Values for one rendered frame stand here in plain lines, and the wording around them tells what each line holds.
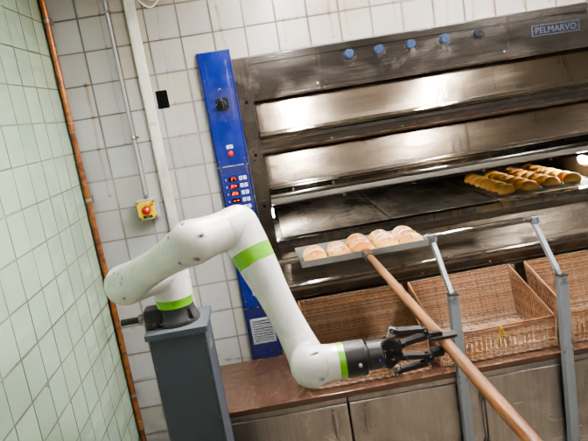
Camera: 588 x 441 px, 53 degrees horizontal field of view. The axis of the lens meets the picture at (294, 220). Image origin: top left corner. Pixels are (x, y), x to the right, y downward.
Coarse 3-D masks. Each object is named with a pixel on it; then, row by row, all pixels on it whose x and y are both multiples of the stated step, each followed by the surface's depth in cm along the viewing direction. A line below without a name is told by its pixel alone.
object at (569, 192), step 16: (544, 192) 314; (560, 192) 310; (576, 192) 311; (464, 208) 308; (480, 208) 309; (496, 208) 309; (368, 224) 308; (384, 224) 307; (400, 224) 307; (288, 240) 305; (304, 240) 305; (320, 240) 306
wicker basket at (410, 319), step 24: (384, 288) 309; (312, 312) 308; (336, 312) 308; (360, 312) 308; (384, 312) 308; (408, 312) 299; (336, 336) 307; (408, 336) 307; (408, 360) 268; (336, 384) 268
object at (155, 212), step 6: (150, 198) 293; (156, 198) 293; (138, 204) 289; (144, 204) 289; (156, 204) 290; (138, 210) 290; (150, 210) 290; (156, 210) 290; (138, 216) 290; (144, 216) 290; (150, 216) 291; (156, 216) 291
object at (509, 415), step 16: (368, 256) 239; (384, 272) 215; (400, 288) 195; (416, 304) 179; (432, 320) 166; (448, 352) 147; (464, 368) 137; (480, 384) 128; (496, 400) 121; (512, 416) 114; (528, 432) 108
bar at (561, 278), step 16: (480, 224) 273; (496, 224) 272; (512, 224) 272; (432, 240) 270; (544, 240) 267; (560, 272) 257; (448, 288) 257; (560, 288) 255; (448, 304) 257; (560, 304) 258; (560, 320) 260; (560, 336) 263; (464, 352) 258; (464, 384) 261; (464, 400) 262; (576, 400) 266; (464, 416) 264; (576, 416) 267; (464, 432) 267; (576, 432) 269
